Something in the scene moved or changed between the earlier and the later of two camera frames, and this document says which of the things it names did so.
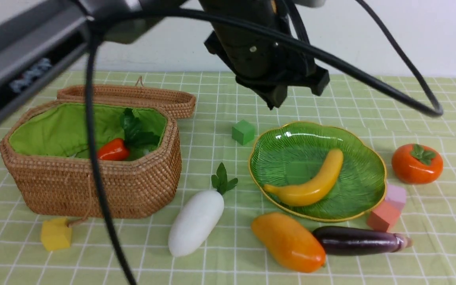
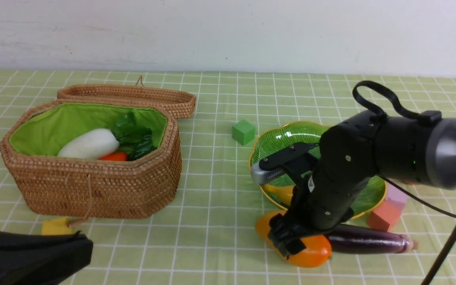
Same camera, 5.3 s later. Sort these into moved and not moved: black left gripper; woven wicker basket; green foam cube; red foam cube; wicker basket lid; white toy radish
Moved: white toy radish; black left gripper
Not moved: red foam cube; wicker basket lid; green foam cube; woven wicker basket
